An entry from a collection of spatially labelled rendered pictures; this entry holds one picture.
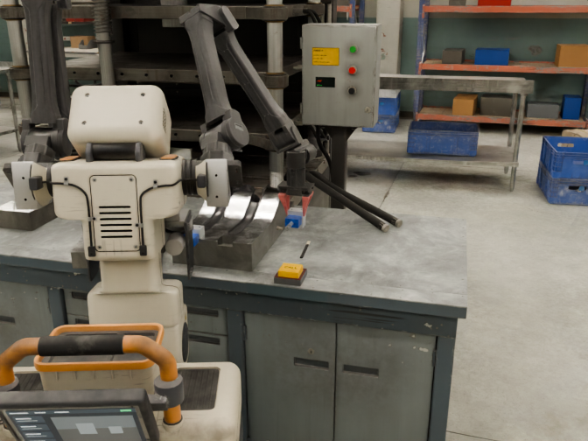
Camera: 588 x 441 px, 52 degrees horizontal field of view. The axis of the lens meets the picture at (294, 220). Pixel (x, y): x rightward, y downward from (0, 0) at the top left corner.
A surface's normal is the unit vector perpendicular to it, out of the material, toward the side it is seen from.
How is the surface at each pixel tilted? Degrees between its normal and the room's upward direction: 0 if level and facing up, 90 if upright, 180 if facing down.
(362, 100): 90
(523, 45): 90
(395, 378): 90
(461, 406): 1
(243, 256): 90
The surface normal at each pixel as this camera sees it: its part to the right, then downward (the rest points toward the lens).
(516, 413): 0.00, -0.94
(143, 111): 0.03, -0.37
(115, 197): 0.04, 0.22
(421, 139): -0.26, 0.37
